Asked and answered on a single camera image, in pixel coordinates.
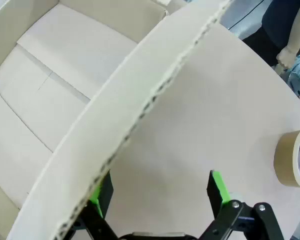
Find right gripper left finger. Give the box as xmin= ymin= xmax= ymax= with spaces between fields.
xmin=73 ymin=171 xmax=119 ymax=240

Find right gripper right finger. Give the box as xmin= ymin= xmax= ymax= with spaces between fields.
xmin=202 ymin=169 xmax=285 ymax=240

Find brown cardboard box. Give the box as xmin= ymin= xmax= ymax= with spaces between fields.
xmin=0 ymin=0 xmax=231 ymax=240

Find person's left hand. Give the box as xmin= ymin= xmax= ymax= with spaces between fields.
xmin=276 ymin=45 xmax=297 ymax=70

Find brown packing tape roll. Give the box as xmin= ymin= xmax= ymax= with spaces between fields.
xmin=273 ymin=129 xmax=300 ymax=181

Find person in dark t-shirt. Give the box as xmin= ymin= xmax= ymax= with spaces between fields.
xmin=241 ymin=0 xmax=300 ymax=67

